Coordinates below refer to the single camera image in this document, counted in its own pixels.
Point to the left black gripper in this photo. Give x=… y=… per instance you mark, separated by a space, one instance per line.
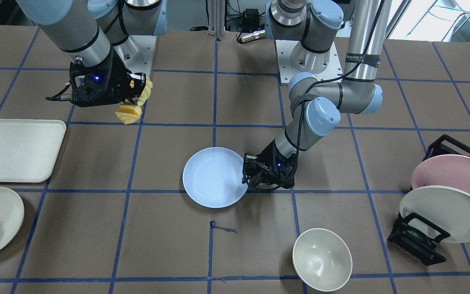
x=266 y=158

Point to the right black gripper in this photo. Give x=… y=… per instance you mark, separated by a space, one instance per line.
x=117 y=80

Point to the striped bread roll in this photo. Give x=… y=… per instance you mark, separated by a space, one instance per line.
x=129 y=112

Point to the blue plate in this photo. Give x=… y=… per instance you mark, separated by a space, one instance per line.
x=212 y=177

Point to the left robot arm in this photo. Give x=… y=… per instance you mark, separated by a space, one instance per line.
x=358 y=29

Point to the black plate rack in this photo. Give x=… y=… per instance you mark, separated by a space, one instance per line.
x=415 y=234

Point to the pink plate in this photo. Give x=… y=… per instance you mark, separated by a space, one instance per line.
x=446 y=170

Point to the white plate in rack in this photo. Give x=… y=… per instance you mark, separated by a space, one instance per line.
x=446 y=207

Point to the white ceramic bowl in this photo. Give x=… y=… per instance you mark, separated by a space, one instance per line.
x=322 y=260

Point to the black device on desk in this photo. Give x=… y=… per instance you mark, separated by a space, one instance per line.
x=250 y=20

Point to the silver cylindrical connector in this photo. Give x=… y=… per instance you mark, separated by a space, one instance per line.
x=253 y=36

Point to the white rectangular tray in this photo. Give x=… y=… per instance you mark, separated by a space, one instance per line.
x=29 y=149

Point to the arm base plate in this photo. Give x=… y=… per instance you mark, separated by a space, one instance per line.
x=293 y=59
x=137 y=53

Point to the aluminium frame post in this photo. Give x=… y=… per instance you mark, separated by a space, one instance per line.
x=216 y=17

